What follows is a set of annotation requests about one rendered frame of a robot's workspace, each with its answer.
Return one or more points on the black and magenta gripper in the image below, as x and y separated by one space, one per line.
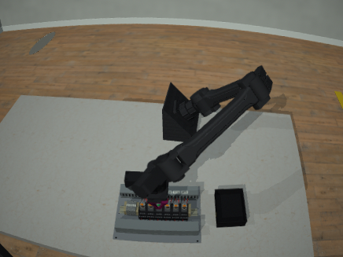
161 197

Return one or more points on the grey relay with orange button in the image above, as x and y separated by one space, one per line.
150 208
142 205
167 207
184 206
175 206

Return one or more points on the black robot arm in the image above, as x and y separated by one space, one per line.
253 86

